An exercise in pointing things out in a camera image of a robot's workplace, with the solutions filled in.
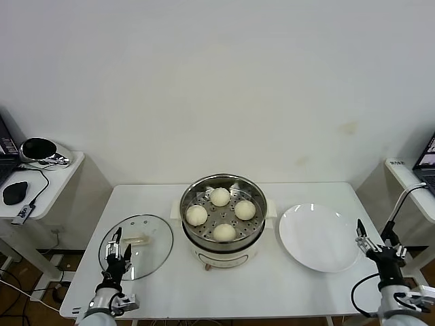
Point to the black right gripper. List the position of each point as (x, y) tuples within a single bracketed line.
[(389, 268)]

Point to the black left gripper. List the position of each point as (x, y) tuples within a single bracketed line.
[(115, 271)]

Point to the white steamed baozi bun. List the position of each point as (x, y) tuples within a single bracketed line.
[(224, 232), (220, 197), (196, 215), (245, 210)]

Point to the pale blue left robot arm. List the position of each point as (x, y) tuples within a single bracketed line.
[(98, 309)]

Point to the stainless steel steamer basket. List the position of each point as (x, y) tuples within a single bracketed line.
[(204, 225)]

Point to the white round plate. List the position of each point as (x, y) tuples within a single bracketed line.
[(316, 237)]

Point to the grey round floor object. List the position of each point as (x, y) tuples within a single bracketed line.
[(58, 293)]

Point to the white side table with label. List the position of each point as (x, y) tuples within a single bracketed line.
[(399, 173)]

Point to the white label sticker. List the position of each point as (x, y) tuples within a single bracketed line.
[(398, 162)]

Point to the white side table with mouse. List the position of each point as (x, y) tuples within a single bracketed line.
[(57, 190)]

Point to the black laptop beside label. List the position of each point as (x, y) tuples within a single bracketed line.
[(426, 163)]

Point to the cream electric cooking pot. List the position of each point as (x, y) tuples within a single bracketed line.
[(224, 254)]

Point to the grey usb dongle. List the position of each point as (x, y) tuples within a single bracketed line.
[(22, 214)]

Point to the shiny chrome black gadget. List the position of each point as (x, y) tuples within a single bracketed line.
[(51, 156)]

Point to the black computer mouse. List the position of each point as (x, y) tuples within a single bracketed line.
[(15, 193)]

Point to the black laptop beside mouse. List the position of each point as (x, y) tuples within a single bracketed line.
[(5, 163)]

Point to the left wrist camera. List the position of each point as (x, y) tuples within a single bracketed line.
[(125, 302)]

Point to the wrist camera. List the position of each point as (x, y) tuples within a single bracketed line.
[(125, 302), (416, 299)]

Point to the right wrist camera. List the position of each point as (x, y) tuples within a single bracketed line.
[(416, 299)]

